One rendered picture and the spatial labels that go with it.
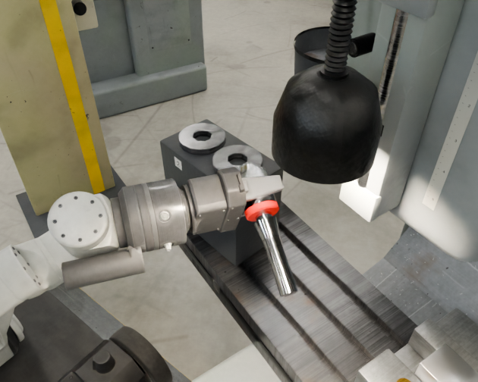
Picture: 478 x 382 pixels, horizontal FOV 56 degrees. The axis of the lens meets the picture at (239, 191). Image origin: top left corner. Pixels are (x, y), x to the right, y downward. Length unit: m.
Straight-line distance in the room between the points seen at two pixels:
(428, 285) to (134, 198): 0.63
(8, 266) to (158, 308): 1.45
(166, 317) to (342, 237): 0.92
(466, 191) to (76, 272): 0.42
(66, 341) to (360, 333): 0.77
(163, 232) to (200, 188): 0.07
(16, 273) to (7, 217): 2.03
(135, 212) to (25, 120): 1.67
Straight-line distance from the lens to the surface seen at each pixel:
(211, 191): 0.57
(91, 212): 0.54
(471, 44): 0.35
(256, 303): 0.84
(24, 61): 2.09
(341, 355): 0.80
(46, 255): 0.63
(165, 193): 0.56
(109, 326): 1.50
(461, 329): 0.80
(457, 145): 0.38
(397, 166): 0.39
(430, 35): 0.33
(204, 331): 1.91
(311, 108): 0.28
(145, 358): 1.20
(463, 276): 0.97
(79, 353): 1.27
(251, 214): 0.60
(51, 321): 1.35
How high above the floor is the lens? 1.63
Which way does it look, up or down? 41 degrees down
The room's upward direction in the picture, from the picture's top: straight up
